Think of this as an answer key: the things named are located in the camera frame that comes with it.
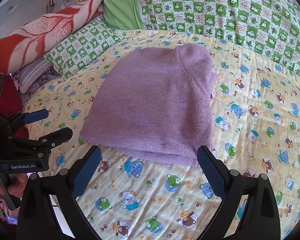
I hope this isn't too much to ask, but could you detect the pink knitted sweater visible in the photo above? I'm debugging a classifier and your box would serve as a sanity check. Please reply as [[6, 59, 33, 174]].
[[80, 43, 216, 166]]

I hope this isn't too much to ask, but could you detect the person's left hand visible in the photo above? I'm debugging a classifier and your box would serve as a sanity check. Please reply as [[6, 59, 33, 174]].
[[0, 173, 29, 201]]

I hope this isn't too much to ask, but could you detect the striped purple pillow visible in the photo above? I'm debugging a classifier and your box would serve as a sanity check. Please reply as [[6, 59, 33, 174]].
[[17, 56, 52, 94]]

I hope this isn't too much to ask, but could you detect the red white patterned blanket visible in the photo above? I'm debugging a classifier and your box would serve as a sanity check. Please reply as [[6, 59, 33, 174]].
[[0, 0, 102, 75]]

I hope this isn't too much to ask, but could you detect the green white checkered pillow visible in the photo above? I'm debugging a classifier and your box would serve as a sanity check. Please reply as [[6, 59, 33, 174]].
[[43, 18, 123, 79]]

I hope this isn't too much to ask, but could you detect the green white checkered quilt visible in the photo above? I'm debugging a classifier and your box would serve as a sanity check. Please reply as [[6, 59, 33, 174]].
[[103, 0, 300, 76]]

